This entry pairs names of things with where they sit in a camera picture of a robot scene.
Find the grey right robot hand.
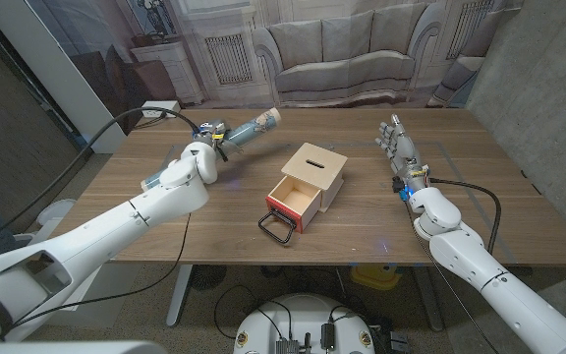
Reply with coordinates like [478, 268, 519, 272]
[374, 113, 427, 175]

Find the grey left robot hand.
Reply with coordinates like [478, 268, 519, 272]
[194, 119, 245, 154]

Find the blue world map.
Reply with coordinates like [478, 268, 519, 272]
[141, 107, 282, 192]

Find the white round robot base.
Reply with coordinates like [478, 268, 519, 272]
[233, 293, 376, 354]

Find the wooden drawer with red front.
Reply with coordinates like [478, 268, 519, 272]
[265, 175, 322, 234]

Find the white power strip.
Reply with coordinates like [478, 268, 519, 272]
[141, 99, 182, 119]

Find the wooden box with slot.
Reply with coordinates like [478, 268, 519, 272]
[281, 142, 349, 213]

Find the printed living room backdrop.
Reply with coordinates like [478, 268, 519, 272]
[27, 0, 525, 137]

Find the yellow object under table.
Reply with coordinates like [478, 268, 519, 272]
[350, 264, 402, 291]

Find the black round floor fan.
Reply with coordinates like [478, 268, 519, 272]
[189, 264, 229, 292]

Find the grey table leg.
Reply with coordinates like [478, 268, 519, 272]
[413, 265, 445, 333]

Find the white table leg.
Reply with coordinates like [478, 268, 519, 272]
[165, 264, 195, 328]

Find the white round floor object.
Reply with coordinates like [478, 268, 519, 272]
[34, 198, 78, 228]

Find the white robot torso edge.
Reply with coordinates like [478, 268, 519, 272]
[0, 340, 167, 354]

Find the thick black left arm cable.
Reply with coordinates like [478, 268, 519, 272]
[0, 106, 201, 250]

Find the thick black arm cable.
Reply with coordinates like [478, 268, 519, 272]
[428, 176, 503, 255]
[0, 106, 201, 250]

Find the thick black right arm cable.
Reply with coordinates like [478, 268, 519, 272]
[428, 176, 503, 255]

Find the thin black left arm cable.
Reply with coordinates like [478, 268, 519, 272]
[0, 211, 192, 340]

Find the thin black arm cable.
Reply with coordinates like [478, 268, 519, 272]
[403, 196, 505, 354]
[0, 211, 192, 340]

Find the black wire drawer handle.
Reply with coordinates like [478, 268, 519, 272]
[257, 208, 298, 246]

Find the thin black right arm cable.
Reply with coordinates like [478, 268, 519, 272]
[403, 196, 505, 354]

